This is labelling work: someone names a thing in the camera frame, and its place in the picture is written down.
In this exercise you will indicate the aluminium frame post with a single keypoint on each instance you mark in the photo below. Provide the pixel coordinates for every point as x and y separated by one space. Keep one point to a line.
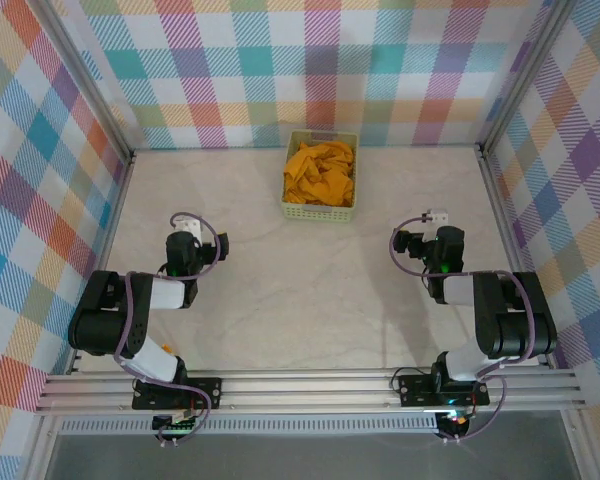
524 75
86 75

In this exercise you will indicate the aluminium mounting rail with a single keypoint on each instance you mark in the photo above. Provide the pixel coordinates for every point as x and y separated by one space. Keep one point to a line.
305 390

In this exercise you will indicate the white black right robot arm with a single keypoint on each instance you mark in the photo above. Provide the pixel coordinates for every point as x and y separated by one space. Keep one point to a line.
510 320

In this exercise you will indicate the controller circuit board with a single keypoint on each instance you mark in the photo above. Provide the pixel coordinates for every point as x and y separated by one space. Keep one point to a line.
177 425
455 420

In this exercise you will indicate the yellow t-shirt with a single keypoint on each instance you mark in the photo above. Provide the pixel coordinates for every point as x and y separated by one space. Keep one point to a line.
315 175

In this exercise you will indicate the light green plastic basket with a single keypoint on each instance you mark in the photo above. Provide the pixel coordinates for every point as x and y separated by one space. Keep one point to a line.
320 212

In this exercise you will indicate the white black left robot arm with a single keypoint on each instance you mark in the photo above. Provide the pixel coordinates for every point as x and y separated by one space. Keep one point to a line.
100 320

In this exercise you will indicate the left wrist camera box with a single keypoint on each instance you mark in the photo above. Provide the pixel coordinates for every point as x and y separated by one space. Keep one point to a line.
187 229

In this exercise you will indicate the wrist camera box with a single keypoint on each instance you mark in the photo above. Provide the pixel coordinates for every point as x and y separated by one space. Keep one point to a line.
187 229
438 216

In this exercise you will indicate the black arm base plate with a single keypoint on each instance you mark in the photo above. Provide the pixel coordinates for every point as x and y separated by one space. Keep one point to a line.
415 390
205 392

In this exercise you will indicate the grey metal panel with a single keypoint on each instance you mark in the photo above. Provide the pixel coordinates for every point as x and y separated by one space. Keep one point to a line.
305 457

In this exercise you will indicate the aluminium table side rail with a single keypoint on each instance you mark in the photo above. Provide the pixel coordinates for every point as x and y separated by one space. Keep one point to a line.
514 250
105 250

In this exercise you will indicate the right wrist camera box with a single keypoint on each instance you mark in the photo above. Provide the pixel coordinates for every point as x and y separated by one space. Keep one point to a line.
438 216

